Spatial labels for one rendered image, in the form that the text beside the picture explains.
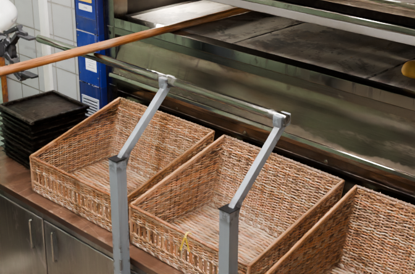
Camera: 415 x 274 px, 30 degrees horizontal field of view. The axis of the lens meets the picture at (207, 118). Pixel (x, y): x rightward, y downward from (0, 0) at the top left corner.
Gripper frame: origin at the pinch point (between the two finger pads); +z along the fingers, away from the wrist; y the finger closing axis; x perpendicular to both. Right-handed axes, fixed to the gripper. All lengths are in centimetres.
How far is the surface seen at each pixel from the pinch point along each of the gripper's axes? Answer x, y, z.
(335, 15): -43, -25, 94
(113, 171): 3, 27, 46
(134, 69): -19.7, 1.2, 31.1
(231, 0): -42, -23, 54
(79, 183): -8.1, 46.4, 13.1
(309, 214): -36, 38, 95
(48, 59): -0.1, -1.4, 9.6
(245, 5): -42, -22, 60
